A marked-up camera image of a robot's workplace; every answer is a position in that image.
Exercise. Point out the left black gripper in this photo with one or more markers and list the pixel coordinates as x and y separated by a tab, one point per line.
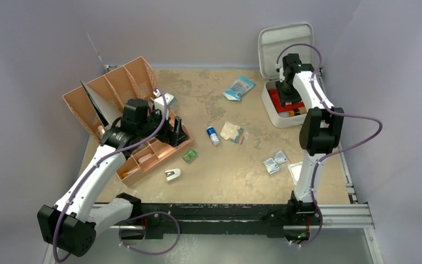
172	135

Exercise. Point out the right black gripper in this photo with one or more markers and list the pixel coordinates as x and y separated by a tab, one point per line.
289	94

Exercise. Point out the red first aid pouch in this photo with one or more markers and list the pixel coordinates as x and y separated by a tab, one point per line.
282	108

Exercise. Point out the brown bottle orange cap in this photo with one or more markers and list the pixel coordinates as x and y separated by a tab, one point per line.
297	112

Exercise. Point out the blue white wipes packet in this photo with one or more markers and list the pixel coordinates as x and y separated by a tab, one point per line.
240	86

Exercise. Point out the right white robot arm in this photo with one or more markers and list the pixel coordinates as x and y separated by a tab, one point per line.
320	132

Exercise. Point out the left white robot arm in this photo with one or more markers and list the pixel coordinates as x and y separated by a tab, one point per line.
71	224

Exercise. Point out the green small box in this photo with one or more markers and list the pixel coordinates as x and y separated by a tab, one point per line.
190	156

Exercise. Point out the blue white bandage roll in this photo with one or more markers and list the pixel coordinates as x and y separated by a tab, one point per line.
213	135

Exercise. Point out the grey open storage case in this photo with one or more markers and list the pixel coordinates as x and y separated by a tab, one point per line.
273	44

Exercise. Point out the pink desk tray organizer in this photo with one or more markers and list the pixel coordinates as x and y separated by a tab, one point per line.
147	158

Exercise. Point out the white stapler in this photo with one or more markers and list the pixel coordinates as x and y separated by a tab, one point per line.
172	174

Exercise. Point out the beige gauze wrap packet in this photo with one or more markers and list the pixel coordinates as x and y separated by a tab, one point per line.
234	133

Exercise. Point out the pink file organizer rack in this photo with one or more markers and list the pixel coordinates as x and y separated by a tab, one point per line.
135	79

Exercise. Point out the dark folder in rack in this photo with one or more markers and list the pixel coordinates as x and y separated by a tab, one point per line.
94	100

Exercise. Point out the alcohol pad sachet pair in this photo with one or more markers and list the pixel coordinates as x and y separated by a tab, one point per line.
271	166

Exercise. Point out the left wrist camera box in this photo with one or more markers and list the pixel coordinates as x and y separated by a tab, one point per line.
164	102

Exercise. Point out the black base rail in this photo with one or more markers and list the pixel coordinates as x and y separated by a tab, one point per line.
271	220

